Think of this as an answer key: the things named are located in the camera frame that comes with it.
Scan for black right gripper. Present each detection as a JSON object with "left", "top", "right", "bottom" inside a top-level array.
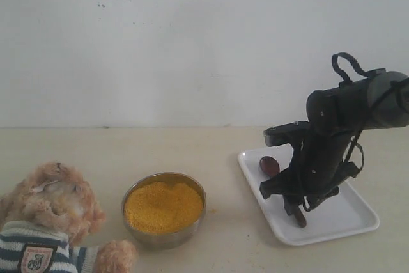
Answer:
[{"left": 259, "top": 126, "right": 360, "bottom": 212}]

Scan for dark wooden spoon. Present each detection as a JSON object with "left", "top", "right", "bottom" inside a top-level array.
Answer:
[{"left": 259, "top": 156, "right": 307, "bottom": 228}]

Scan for teddy bear striped sweater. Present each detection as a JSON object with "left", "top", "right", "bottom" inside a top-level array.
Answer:
[{"left": 0, "top": 161, "right": 139, "bottom": 273}]

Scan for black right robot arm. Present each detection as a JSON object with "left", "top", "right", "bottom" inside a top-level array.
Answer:
[{"left": 259, "top": 70, "right": 408, "bottom": 211}]

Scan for white rectangular tray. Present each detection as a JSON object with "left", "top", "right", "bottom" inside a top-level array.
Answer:
[{"left": 238, "top": 145, "right": 380, "bottom": 246}]

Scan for steel bowl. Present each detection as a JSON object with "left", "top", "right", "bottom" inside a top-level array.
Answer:
[{"left": 121, "top": 172, "right": 206, "bottom": 249}]

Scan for yellow millet grains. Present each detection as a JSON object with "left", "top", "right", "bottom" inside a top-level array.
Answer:
[{"left": 125, "top": 180, "right": 205, "bottom": 235}]

